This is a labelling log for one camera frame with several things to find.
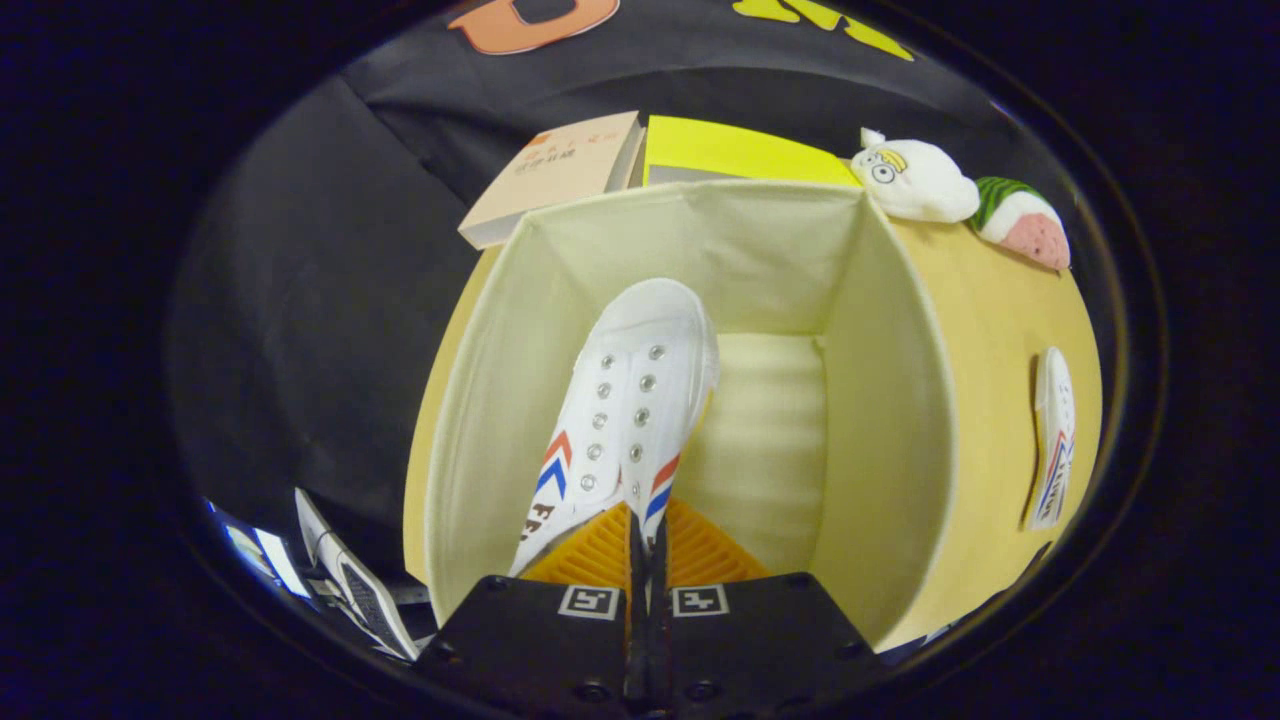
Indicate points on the white and black device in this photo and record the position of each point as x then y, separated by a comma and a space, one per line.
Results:
360, 590

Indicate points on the yellow book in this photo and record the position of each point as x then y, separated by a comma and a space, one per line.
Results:
730, 150

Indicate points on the white canvas shoe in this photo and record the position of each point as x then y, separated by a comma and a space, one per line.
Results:
630, 370
1055, 420

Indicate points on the fabric storage box with lid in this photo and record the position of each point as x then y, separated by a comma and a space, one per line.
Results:
760, 260

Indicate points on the beige book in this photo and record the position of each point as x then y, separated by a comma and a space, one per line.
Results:
560, 165

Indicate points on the computer monitor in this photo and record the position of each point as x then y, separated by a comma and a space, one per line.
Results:
255, 550

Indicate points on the white plush toy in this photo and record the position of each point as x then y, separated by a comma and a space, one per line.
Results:
920, 180

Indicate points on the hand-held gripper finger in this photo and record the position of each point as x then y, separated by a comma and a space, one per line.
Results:
636, 620
660, 620

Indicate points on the watermelon slice plush toy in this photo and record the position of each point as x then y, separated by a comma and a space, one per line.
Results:
1020, 225

